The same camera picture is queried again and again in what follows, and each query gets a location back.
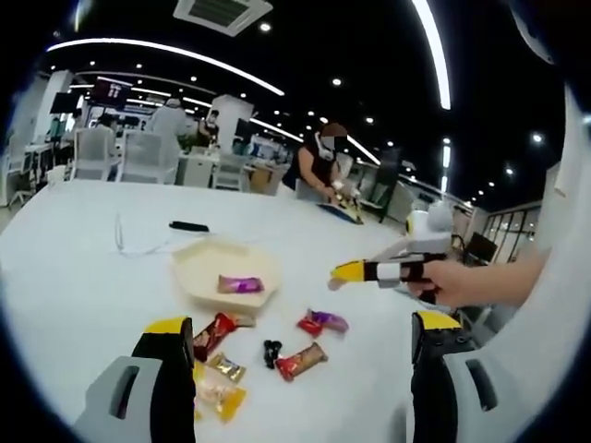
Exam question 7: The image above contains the black office chair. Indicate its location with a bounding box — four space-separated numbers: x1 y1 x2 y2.
376 147 402 222

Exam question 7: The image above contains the black clip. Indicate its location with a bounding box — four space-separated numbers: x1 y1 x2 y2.
262 340 283 370

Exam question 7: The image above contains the ceiling air vent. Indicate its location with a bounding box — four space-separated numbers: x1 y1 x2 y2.
173 0 273 37

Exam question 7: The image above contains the white mesh chair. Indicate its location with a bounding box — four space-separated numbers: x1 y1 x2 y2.
73 128 116 181
212 154 248 190
120 131 179 184

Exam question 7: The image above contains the dark red snack food bar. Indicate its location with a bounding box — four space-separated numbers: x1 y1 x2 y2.
191 312 257 362

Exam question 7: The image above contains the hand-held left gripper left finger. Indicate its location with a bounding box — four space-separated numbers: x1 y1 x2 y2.
73 315 198 443

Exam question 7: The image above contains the black bar-shaped device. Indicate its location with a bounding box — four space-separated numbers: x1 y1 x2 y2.
168 220 211 233

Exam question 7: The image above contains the yellow snack food packet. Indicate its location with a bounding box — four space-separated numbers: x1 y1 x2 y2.
193 364 249 425

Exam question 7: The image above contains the long ceiling light strip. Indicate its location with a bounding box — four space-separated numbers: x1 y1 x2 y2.
45 38 285 97
410 0 452 111

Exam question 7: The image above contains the beige hexagonal container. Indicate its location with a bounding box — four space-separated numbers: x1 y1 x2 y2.
169 235 283 309

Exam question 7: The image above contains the gold candy food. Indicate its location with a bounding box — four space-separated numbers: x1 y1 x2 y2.
205 353 247 383

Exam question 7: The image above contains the person's right hand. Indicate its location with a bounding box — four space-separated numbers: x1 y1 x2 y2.
408 258 468 309

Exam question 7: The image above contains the white chest-worn device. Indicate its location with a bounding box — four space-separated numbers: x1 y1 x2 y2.
507 0 555 66

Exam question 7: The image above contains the cardboard box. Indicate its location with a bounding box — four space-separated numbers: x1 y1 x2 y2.
248 165 281 195

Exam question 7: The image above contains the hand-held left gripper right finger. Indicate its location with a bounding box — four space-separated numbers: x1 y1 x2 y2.
411 309 532 443

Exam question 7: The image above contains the white cable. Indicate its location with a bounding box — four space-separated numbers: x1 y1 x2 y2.
114 212 176 258

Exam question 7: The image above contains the person's white shirt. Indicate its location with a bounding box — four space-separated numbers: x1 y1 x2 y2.
479 82 591 443

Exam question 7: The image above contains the small red candy food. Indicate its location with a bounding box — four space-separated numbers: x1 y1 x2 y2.
296 316 324 339

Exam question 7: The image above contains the hanging dark screen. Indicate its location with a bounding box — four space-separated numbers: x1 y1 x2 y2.
90 76 135 101

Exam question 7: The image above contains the red snack food packet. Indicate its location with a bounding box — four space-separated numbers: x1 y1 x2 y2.
275 341 330 382

